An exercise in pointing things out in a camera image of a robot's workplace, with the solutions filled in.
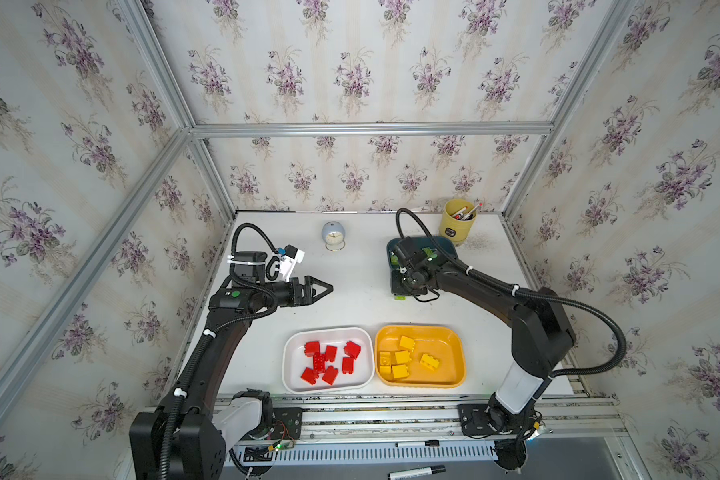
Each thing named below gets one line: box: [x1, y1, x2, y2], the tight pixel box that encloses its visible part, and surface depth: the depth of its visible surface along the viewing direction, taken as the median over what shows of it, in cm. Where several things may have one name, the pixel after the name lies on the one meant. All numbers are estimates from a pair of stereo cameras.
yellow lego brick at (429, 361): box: [420, 353, 440, 371], surface depth 83 cm
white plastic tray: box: [282, 326, 376, 395], surface depth 83 cm
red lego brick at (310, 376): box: [300, 367, 320, 386], surface depth 81 cm
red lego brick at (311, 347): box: [304, 341, 320, 357], surface depth 86 cm
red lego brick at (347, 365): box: [342, 357, 354, 375], surface depth 83 cm
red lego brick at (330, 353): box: [325, 345, 337, 363], surface depth 86 cm
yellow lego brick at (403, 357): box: [395, 350, 412, 364], surface depth 84 cm
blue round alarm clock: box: [321, 221, 346, 252], surface depth 109 cm
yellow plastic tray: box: [375, 325, 466, 389], surface depth 84 cm
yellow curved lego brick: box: [379, 351, 391, 366], surface depth 85 cm
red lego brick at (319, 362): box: [313, 352, 325, 373], surface depth 82 cm
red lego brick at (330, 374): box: [322, 365, 338, 385], surface depth 82 cm
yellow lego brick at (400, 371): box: [392, 364, 409, 379], surface depth 81 cm
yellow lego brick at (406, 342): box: [399, 335, 415, 352], surface depth 86 cm
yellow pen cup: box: [439, 199, 478, 246], surface depth 106 cm
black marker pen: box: [387, 464, 447, 480], surface depth 68 cm
